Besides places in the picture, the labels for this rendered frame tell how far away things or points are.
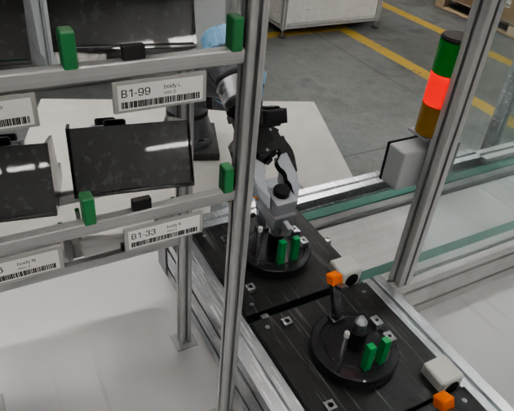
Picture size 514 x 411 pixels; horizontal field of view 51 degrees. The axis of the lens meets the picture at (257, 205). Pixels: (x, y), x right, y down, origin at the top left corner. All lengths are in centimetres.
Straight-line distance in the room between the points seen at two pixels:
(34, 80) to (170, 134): 18
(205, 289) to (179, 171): 40
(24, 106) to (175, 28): 16
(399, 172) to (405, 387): 33
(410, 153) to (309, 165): 69
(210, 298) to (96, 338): 23
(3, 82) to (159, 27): 15
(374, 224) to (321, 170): 33
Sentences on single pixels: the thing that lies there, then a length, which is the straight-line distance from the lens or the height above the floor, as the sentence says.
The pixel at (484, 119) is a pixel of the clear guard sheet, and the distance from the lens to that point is 94.
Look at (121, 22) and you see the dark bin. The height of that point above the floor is 149.
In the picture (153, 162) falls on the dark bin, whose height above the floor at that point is 133.
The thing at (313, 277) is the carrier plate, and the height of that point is 97.
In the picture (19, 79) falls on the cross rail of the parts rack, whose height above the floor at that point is 147.
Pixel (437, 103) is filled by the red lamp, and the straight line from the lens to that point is 87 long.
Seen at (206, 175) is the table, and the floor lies 86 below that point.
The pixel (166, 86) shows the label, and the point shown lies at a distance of 50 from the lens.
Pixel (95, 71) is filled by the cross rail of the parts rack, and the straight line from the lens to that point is 48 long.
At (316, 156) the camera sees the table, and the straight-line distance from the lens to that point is 159.
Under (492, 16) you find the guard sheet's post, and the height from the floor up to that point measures 146.
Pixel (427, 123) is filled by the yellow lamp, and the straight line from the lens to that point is 89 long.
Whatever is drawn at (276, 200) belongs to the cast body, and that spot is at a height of 111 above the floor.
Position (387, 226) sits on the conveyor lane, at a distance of 127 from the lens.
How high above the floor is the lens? 165
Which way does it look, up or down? 36 degrees down
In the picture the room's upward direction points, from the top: 6 degrees clockwise
